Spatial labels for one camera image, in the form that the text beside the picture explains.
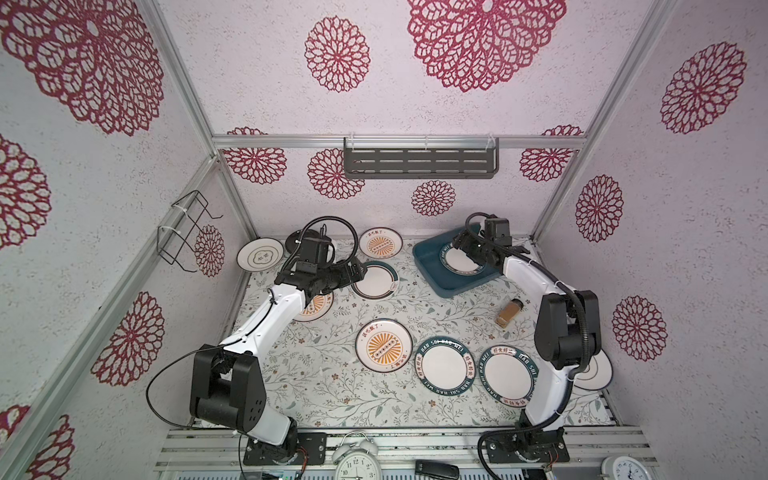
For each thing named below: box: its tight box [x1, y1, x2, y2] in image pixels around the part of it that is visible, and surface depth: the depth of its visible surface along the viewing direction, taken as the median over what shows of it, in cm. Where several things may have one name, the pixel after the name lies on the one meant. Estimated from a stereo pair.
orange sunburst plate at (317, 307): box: [292, 291, 334, 322], surface depth 102 cm
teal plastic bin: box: [412, 227, 501, 298], surface depth 108 cm
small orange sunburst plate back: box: [358, 226, 404, 259], surface depth 123 cm
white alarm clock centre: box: [332, 430, 383, 480], surface depth 70 cm
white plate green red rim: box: [351, 260, 400, 301], surface depth 109 cm
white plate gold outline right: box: [574, 348, 613, 391], surface depth 87 cm
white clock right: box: [600, 455, 652, 480], surface depth 70 cm
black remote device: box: [415, 460, 460, 480], surface depth 70 cm
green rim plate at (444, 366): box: [414, 336, 476, 397], surface depth 89 cm
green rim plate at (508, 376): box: [478, 344, 540, 409], surface depth 89 cm
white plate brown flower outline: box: [236, 237, 284, 271], surface depth 118 cm
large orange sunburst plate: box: [355, 318, 414, 373], surface depth 93 cm
